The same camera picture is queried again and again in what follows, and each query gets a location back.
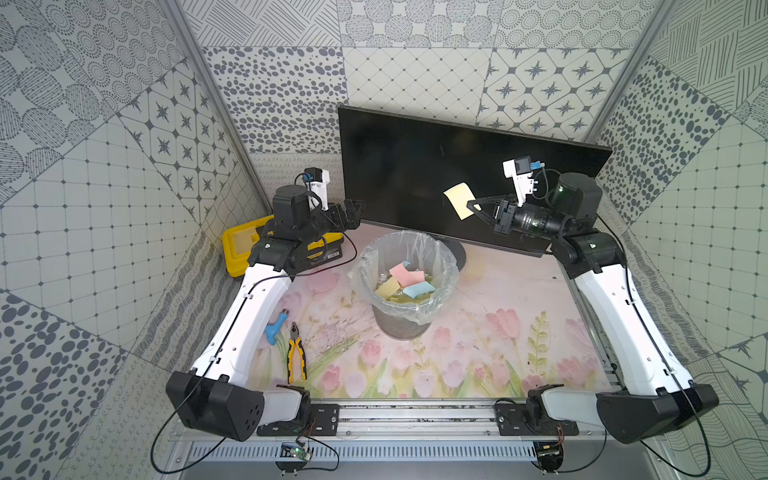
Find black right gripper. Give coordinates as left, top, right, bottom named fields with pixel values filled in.
left=466, top=194, right=567, bottom=242

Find yellow sticky note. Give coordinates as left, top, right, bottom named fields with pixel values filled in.
left=443, top=182, right=476, bottom=220

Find pink sticky note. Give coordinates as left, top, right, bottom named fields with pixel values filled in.
left=402, top=270, right=425, bottom=288
left=389, top=263, right=408, bottom=288

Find light blue sticky note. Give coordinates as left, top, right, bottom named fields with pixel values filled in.
left=403, top=281, right=436, bottom=299

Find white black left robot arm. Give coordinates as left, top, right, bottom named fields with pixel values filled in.
left=165, top=185, right=365, bottom=441

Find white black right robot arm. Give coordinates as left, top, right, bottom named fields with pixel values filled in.
left=466, top=173, right=719, bottom=444

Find grey round monitor stand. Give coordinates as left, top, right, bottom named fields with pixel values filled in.
left=445, top=239, right=467, bottom=271

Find black computer monitor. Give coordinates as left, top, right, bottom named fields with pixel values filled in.
left=337, top=106, right=612, bottom=256

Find grey bin with plastic liner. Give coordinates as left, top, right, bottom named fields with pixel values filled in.
left=349, top=230, right=466, bottom=340

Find floral pink table mat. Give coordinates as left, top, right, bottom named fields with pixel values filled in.
left=246, top=225, right=616, bottom=399

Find yellow black toolbox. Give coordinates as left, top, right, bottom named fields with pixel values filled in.
left=222, top=215, right=344, bottom=278

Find yellow black pliers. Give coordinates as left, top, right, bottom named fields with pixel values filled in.
left=286, top=322, right=307, bottom=384

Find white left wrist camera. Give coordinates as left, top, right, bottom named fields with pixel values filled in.
left=302, top=167, right=330, bottom=211

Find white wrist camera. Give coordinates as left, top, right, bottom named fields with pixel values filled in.
left=502, top=156, right=544, bottom=207
left=302, top=167, right=330, bottom=211

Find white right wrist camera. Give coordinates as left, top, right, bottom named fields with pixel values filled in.
left=502, top=156, right=544, bottom=207

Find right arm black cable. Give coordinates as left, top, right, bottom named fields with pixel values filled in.
left=497, top=167, right=714, bottom=479

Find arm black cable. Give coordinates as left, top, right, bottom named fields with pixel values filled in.
left=149, top=173, right=361, bottom=475
left=497, top=167, right=714, bottom=479

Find blue handled tool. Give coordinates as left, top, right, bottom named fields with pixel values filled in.
left=264, top=309, right=290, bottom=346

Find aluminium mounting rail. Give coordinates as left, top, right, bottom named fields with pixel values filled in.
left=167, top=398, right=667, bottom=445

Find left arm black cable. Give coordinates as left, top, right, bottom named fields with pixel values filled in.
left=149, top=173, right=361, bottom=475

